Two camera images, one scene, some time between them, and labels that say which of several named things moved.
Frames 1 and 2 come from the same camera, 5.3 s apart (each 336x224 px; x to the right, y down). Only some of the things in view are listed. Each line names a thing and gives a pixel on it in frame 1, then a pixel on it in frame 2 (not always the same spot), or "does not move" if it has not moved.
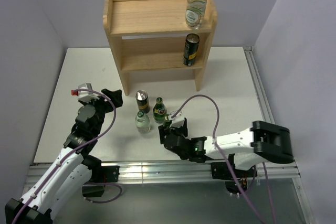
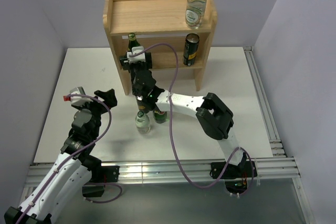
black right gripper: [161, 131] to [126, 65]
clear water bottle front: [143, 123] does not move
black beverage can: [190, 49] does not move
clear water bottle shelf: [197, 1] does not move
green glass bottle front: [166, 121] to [132, 41]
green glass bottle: [159, 110] does not move
